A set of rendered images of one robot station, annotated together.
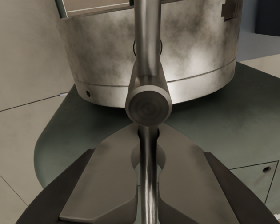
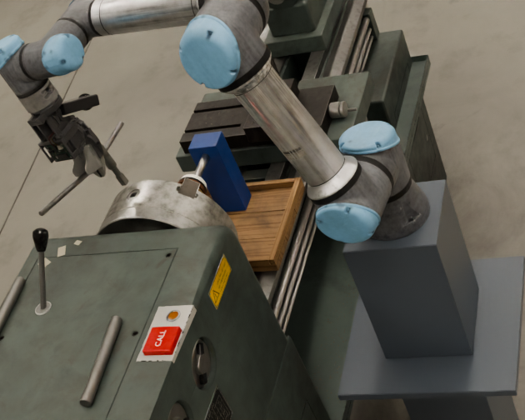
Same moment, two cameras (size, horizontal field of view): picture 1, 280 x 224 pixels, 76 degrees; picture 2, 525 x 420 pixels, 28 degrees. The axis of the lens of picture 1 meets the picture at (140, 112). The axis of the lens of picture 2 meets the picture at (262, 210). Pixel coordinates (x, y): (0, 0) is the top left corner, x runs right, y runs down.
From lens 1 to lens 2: 2.30 m
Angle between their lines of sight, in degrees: 79
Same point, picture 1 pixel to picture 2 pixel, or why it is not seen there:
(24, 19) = not seen: outside the picture
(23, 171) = not seen: outside the picture
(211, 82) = (159, 213)
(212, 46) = (166, 198)
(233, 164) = (146, 247)
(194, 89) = (147, 212)
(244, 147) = (157, 236)
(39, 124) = not seen: outside the picture
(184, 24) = (152, 187)
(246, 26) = (372, 348)
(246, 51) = (372, 382)
